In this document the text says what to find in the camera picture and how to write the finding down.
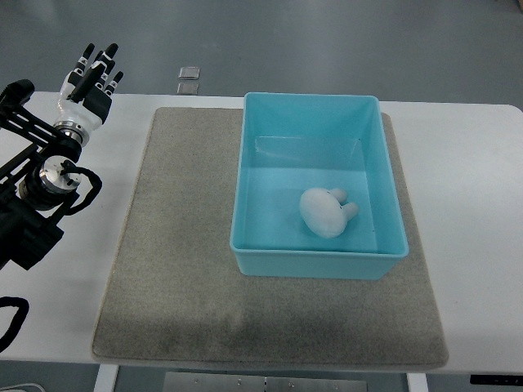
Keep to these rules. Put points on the white table leg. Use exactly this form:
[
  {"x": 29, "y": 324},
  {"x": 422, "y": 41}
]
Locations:
[
  {"x": 106, "y": 378},
  {"x": 417, "y": 382}
]

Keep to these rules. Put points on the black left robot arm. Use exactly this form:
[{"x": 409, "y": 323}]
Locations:
[{"x": 43, "y": 183}]

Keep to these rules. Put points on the blue plastic box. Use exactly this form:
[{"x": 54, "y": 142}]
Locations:
[{"x": 291, "y": 143}]

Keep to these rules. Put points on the grey felt mat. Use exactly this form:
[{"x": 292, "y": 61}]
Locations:
[{"x": 175, "y": 295}]

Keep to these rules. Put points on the white left table leg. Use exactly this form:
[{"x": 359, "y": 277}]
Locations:
[{"x": 106, "y": 378}]

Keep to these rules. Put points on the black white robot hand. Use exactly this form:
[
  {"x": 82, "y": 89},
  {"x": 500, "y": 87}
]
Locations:
[{"x": 85, "y": 97}]

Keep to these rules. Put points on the upper silver floor plate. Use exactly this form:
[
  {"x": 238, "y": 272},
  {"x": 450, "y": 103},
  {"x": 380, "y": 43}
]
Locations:
[{"x": 189, "y": 73}]

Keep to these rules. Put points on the silver floor plate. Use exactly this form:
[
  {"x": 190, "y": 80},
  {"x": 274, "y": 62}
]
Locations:
[
  {"x": 188, "y": 88},
  {"x": 189, "y": 73}
]

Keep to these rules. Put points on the white plush bunny toy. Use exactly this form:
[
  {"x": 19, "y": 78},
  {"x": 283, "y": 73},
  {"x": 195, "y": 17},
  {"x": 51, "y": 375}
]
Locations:
[{"x": 326, "y": 212}]

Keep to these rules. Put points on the white right table leg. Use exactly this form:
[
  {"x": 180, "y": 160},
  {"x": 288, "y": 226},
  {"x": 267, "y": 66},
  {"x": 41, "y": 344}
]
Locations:
[{"x": 417, "y": 382}]

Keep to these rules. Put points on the metal table base plate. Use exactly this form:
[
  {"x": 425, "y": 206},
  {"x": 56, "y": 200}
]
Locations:
[{"x": 185, "y": 381}]

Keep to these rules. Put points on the lower silver floor plate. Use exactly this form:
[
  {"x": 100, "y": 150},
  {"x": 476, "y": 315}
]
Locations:
[{"x": 188, "y": 88}]

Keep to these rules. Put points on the black table control panel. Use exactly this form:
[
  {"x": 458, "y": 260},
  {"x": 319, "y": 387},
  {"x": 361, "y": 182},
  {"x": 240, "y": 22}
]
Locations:
[{"x": 491, "y": 379}]

